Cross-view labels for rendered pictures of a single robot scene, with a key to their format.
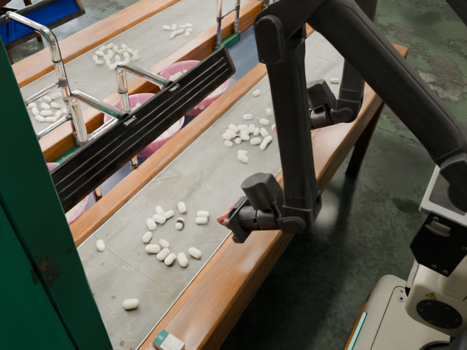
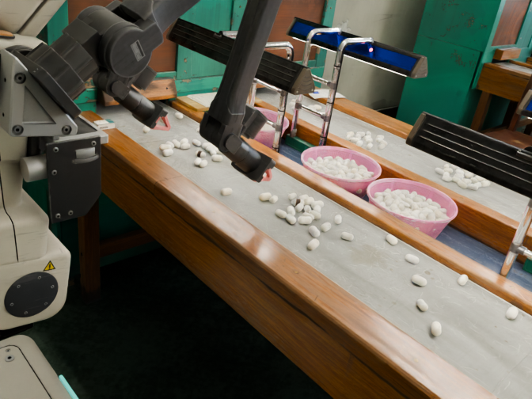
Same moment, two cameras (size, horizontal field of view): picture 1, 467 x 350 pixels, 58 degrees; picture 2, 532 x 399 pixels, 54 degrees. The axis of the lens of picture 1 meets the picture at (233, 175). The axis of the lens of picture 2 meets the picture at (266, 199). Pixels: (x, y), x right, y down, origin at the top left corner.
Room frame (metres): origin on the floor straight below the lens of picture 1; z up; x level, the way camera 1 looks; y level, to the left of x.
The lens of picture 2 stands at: (1.33, -1.29, 1.43)
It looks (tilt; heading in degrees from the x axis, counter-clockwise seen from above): 28 degrees down; 105
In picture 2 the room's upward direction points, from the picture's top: 9 degrees clockwise
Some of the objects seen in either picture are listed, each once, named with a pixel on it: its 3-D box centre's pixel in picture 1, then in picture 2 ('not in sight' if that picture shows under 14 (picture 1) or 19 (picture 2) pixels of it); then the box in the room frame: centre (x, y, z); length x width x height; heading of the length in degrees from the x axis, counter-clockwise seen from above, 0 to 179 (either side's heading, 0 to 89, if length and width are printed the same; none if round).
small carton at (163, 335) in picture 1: (168, 344); (104, 124); (0.36, 0.11, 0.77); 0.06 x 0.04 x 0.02; 61
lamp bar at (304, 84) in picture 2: (149, 114); (233, 51); (0.75, 0.20, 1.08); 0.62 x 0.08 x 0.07; 151
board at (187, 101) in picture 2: not in sight; (219, 100); (0.55, 0.63, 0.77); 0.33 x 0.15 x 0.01; 61
